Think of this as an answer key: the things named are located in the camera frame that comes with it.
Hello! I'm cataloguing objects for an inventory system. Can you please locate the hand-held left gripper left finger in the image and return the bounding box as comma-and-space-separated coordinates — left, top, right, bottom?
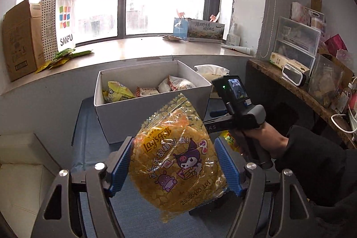
36, 136, 134, 238

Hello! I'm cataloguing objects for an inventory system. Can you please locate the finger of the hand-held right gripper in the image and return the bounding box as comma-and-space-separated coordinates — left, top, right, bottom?
209, 110, 232, 119

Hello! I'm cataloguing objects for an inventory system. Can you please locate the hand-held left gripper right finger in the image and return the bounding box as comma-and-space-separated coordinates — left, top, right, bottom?
214, 138, 311, 238

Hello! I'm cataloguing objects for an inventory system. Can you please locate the white cardboard box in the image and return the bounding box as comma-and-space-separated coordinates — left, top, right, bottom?
93, 60, 212, 144

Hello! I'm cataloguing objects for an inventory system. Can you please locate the white pinkish snack packet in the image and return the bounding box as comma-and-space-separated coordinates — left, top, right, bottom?
158, 75, 196, 93

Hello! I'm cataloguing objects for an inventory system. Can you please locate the yellow chip packet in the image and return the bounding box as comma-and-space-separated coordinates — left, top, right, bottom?
129, 93, 229, 223

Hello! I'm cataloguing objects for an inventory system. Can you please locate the yellow green snack packet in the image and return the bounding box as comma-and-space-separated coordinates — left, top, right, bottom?
103, 81, 136, 102

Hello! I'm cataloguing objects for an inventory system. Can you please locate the person's right forearm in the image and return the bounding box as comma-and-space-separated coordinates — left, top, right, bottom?
275, 125, 357, 208

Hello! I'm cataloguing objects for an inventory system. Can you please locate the person's right hand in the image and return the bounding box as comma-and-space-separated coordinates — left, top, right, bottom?
229, 121, 289, 163

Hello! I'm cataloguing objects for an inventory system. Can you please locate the yellow packet with green label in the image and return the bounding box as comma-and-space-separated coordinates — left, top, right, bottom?
219, 130, 237, 152

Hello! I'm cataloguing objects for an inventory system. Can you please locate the beige tissue pack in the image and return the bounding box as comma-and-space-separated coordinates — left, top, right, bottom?
194, 64, 230, 99

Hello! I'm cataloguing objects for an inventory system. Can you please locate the white tube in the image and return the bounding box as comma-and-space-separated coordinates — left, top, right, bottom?
220, 44, 255, 56

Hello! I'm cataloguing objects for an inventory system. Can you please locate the white framed black device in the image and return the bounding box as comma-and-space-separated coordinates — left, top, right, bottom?
282, 64, 307, 87

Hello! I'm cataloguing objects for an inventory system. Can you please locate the beige green carton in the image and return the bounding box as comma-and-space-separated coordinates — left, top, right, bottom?
269, 52, 310, 72

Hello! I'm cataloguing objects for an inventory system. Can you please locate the white bottle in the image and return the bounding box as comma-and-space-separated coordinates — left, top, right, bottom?
226, 23, 241, 46

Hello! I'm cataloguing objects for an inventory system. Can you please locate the clear plastic container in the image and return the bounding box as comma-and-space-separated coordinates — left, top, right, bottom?
308, 54, 345, 108

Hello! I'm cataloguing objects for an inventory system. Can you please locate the printed tissue box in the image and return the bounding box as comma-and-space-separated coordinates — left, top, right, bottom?
173, 18, 225, 42

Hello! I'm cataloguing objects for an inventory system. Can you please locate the clear plastic drawer unit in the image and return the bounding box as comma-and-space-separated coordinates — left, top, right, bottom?
273, 16, 322, 68

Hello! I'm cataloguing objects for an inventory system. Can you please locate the cream sofa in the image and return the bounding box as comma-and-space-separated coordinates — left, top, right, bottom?
0, 132, 73, 238

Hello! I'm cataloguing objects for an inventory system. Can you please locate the pink patterned box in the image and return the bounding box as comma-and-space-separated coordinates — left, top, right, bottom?
290, 2, 325, 28

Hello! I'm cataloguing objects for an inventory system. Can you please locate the red gift box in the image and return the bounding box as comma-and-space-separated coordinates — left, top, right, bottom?
325, 34, 348, 57

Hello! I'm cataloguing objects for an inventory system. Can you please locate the pile of green yellow sachets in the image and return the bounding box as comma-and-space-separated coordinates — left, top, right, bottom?
35, 48, 92, 74

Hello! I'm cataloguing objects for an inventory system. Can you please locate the dotted paper bag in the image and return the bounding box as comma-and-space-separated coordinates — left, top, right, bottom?
41, 0, 59, 61

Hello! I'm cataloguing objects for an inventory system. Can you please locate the white bag with coloured squares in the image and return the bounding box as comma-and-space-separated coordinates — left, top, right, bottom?
56, 0, 81, 50

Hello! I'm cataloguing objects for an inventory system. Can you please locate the brown cardboard box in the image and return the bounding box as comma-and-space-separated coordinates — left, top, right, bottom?
3, 0, 46, 82

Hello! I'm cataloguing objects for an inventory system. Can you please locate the white cable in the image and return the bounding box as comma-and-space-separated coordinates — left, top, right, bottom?
330, 114, 357, 134

